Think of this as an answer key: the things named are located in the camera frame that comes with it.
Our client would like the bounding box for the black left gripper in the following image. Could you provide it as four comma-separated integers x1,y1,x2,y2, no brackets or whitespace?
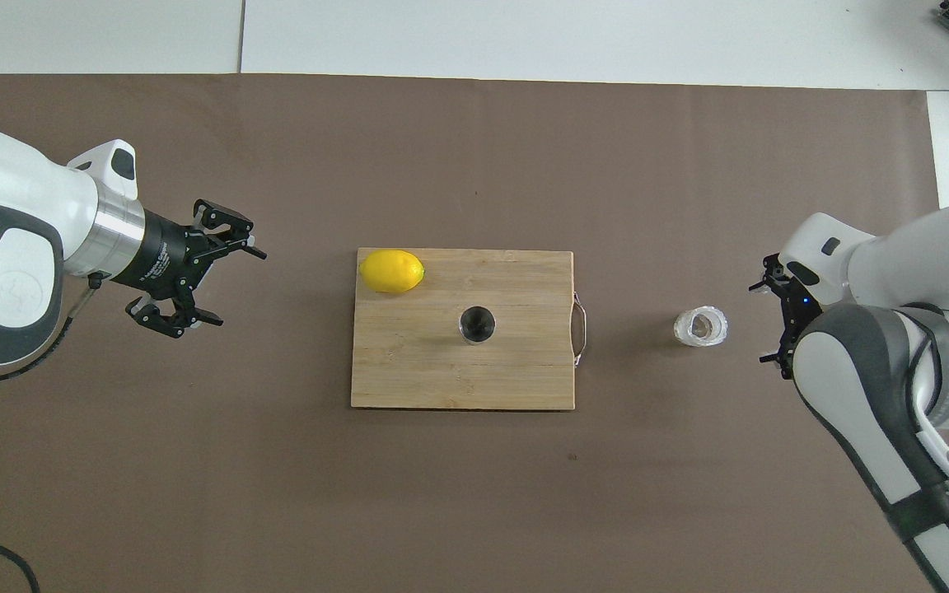
112,198,269,339

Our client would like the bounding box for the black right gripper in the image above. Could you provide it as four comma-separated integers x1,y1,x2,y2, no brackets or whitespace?
749,253,823,380

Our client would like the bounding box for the small clear glass cup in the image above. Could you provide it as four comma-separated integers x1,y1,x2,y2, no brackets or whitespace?
673,306,729,348

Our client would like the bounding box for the steel double jigger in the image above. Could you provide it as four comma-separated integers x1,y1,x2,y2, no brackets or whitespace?
458,306,498,345

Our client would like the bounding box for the yellow lemon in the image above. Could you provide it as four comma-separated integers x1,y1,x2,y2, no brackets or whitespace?
359,249,426,295

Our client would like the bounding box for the wooden cutting board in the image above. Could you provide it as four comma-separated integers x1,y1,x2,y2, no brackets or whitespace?
350,248,588,411

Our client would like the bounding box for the brown paper table mat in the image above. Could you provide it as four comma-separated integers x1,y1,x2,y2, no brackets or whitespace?
0,72,949,593

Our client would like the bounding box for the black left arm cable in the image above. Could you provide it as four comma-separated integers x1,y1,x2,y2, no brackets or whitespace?
0,272,105,593

